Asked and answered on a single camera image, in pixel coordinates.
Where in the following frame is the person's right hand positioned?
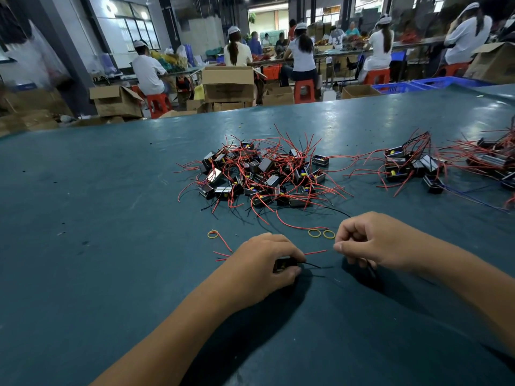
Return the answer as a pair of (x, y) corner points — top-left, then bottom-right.
(334, 211), (428, 274)

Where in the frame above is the person's left hand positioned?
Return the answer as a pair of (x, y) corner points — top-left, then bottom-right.
(211, 233), (307, 314)

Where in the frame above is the central pile of wired modules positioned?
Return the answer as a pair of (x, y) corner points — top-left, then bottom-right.
(177, 128), (355, 234)

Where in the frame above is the person's left forearm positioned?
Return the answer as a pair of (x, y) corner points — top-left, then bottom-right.
(92, 289), (242, 386)

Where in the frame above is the person's right forearm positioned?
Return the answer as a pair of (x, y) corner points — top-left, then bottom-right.
(410, 237), (515, 354)

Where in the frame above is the shallow cardboard box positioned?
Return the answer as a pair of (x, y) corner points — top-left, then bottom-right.
(341, 84), (381, 99)

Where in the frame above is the blue plastic crate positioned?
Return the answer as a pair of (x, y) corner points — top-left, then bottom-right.
(412, 76), (492, 89)
(372, 83), (428, 95)

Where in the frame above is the low cardboard box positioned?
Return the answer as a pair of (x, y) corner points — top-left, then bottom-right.
(262, 86), (296, 106)

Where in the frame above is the large closed cardboard box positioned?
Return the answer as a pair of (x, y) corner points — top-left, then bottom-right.
(202, 66), (256, 103)

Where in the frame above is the tilted cardboard box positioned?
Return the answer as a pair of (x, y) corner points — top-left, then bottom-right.
(465, 42), (515, 84)

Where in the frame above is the open cardboard box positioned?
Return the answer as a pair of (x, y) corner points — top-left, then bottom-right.
(89, 84), (146, 118)

